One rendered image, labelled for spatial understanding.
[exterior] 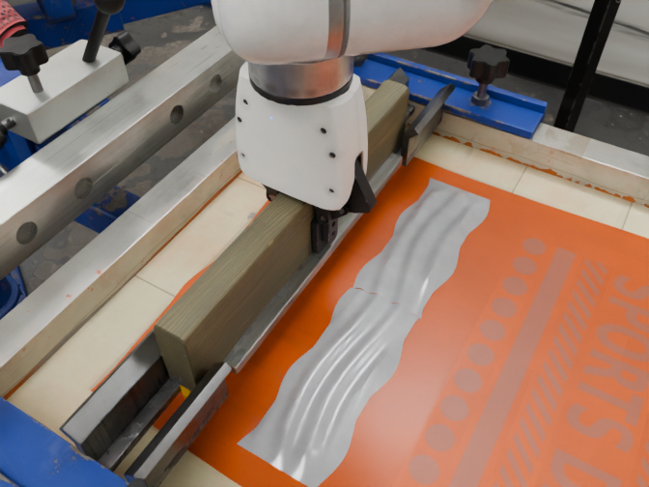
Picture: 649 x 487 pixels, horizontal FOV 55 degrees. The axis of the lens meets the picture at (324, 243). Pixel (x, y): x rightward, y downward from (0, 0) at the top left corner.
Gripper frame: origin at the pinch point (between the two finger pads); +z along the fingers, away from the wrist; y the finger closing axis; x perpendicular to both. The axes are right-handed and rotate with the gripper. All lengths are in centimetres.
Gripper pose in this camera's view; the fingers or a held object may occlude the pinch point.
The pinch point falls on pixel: (305, 219)
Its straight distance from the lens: 56.1
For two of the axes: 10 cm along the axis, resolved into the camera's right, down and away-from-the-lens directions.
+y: 8.6, 3.8, -3.4
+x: 5.1, -6.4, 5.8
